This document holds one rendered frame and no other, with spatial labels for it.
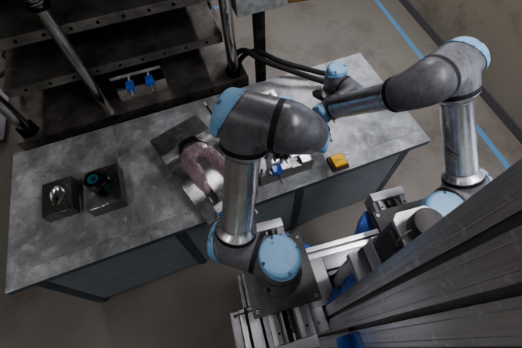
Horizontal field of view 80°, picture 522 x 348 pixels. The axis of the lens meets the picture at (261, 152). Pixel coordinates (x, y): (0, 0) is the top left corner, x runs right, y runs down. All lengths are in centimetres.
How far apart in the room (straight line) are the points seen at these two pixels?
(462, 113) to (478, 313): 65
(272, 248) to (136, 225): 79
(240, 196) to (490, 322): 53
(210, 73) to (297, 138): 140
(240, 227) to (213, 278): 136
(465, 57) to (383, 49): 261
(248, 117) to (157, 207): 97
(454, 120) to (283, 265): 59
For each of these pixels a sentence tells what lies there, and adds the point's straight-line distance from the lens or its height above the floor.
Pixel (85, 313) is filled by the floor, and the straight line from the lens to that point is 241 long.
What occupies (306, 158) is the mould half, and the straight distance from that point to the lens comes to 145.
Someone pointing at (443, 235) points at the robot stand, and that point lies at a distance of 40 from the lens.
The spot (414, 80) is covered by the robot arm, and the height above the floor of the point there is 158.
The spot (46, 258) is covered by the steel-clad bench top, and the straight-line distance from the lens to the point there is 165.
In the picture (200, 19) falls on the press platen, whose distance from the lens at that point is 193.
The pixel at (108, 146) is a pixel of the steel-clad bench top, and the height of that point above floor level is 80.
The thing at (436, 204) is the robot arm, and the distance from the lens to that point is 104.
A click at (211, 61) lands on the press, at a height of 79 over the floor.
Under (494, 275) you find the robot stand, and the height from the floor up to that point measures 182.
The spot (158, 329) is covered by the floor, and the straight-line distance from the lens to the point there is 222.
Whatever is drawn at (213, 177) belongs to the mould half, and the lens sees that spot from 142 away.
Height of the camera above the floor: 212
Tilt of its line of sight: 58 degrees down
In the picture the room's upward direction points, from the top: 3 degrees counter-clockwise
